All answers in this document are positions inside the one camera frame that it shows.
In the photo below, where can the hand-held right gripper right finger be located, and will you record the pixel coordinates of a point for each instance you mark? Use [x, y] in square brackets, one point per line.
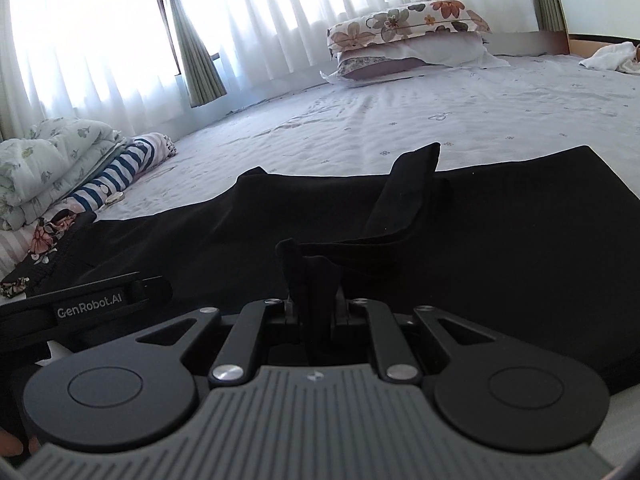
[372, 325]

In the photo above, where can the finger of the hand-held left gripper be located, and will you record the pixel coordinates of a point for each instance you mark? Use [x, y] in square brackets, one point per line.
[157, 291]

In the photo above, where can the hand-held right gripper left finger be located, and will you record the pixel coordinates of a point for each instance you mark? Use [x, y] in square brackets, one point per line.
[260, 320]

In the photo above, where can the black pants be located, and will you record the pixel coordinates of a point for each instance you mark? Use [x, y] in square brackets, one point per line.
[500, 240]

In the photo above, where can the person's left hand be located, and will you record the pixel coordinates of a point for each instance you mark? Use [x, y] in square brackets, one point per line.
[34, 445]

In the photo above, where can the dark floral cloth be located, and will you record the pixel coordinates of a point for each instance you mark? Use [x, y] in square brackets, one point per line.
[50, 232]

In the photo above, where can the blue white striped cloth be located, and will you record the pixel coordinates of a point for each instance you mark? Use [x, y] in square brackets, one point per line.
[115, 172]

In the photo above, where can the pale green floral quilt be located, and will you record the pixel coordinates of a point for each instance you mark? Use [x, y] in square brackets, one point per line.
[45, 165]

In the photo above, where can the white patterned bed sheet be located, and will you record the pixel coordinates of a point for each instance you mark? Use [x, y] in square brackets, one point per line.
[350, 125]

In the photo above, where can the white sheer curtain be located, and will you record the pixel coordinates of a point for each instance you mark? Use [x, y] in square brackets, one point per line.
[100, 50]

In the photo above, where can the pink pillow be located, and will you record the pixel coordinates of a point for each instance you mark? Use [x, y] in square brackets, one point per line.
[380, 67]

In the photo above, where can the white pillow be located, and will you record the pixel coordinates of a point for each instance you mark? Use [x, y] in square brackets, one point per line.
[440, 50]

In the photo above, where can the floral pillow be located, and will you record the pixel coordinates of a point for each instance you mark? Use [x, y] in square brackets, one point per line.
[410, 22]

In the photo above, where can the white crumpled cloth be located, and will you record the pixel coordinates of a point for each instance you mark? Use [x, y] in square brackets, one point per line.
[607, 56]

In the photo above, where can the wooden bed frame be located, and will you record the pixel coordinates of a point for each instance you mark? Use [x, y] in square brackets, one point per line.
[585, 42]

